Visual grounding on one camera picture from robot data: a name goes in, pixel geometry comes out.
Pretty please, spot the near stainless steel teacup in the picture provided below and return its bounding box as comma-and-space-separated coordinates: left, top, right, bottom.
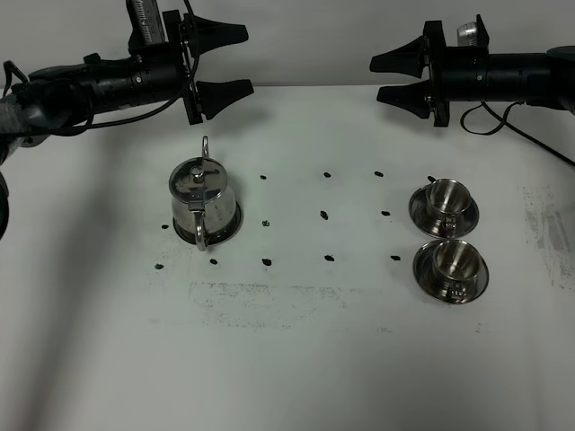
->
432, 240, 482, 303

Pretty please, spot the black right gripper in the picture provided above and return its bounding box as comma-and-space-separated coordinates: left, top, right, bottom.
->
369, 21, 450, 127

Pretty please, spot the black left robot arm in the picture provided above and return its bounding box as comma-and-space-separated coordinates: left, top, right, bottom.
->
1, 1, 254, 161

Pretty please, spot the stainless steel saucer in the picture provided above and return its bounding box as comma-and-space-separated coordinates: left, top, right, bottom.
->
409, 185, 480, 239
412, 240, 489, 304

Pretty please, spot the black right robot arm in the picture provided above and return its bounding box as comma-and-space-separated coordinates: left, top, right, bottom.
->
369, 15, 574, 127

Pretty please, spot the steel teapot coaster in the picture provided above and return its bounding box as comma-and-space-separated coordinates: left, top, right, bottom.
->
172, 203, 243, 246

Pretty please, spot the stainless steel teacup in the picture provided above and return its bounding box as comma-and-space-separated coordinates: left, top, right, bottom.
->
432, 240, 482, 303
425, 179, 472, 238

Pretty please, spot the black right camera cable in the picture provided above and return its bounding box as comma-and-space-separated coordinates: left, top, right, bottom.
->
460, 101, 575, 165

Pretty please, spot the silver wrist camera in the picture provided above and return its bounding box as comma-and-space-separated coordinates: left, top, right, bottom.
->
126, 0, 165, 46
456, 14, 490, 47

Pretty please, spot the far stainless steel saucer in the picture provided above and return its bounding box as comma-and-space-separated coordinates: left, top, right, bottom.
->
409, 185, 480, 239

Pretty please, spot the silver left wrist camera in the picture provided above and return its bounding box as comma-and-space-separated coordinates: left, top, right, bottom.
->
126, 0, 165, 46

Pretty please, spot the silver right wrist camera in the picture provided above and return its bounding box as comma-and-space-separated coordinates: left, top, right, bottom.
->
456, 14, 490, 47

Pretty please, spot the black left camera cable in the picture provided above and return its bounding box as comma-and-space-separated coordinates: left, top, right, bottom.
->
3, 0, 203, 136

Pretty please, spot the stainless steel teapot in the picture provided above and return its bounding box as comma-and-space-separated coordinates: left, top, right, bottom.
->
168, 136, 240, 251

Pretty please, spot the black camera cable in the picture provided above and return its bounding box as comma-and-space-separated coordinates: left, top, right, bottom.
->
460, 101, 575, 165
3, 0, 203, 136

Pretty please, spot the far stainless steel teacup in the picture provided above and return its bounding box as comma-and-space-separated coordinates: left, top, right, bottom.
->
425, 179, 472, 238

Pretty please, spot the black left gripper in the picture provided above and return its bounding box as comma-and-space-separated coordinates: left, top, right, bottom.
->
163, 10, 254, 125

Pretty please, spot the near stainless steel saucer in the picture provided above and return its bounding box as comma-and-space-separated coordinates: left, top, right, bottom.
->
412, 240, 489, 304

